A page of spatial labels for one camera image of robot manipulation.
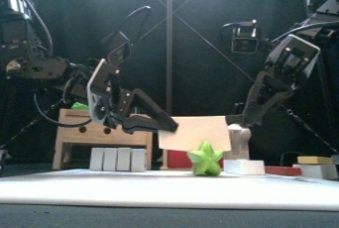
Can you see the beige paper sheet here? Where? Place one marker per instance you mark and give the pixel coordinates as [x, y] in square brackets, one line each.
[193, 133]

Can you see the green toy starfruit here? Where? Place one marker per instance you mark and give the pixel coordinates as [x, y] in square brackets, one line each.
[204, 161]

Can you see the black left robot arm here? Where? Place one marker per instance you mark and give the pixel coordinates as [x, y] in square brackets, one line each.
[34, 66]

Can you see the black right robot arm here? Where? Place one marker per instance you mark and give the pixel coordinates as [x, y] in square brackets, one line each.
[321, 14]

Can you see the small green toy vegetable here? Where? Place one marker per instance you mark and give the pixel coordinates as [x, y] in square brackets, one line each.
[78, 106]

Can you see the white rectangular block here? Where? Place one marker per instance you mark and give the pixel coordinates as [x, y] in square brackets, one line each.
[96, 159]
[124, 159]
[109, 159]
[137, 160]

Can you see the red wooden box with knob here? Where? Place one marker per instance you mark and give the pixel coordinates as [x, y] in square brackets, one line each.
[176, 159]

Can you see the wooden shelf with three holes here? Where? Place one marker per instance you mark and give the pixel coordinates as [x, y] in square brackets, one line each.
[78, 136]

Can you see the pale wooden knife block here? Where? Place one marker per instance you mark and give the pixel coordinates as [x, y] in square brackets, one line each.
[238, 142]

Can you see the low white square block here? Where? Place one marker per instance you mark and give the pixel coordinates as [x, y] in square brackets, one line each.
[244, 167]

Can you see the white cutting board mat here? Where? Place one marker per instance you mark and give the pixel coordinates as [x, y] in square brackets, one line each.
[166, 190]

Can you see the flat yellow block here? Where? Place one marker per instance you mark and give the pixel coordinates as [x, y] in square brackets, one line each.
[313, 160]

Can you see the flat red block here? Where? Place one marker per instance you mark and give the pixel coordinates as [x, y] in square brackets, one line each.
[281, 170]

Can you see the white box under yellow block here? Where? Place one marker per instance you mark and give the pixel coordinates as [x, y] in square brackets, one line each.
[319, 171]

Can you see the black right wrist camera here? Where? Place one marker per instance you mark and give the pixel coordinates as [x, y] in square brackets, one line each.
[244, 40]

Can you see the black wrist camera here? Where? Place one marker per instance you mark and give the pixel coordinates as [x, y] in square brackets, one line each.
[116, 48]
[244, 40]

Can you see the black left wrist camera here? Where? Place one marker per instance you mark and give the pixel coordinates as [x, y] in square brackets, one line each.
[116, 48]

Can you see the grey vertical frame pole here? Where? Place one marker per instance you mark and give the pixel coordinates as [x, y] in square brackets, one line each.
[168, 23]

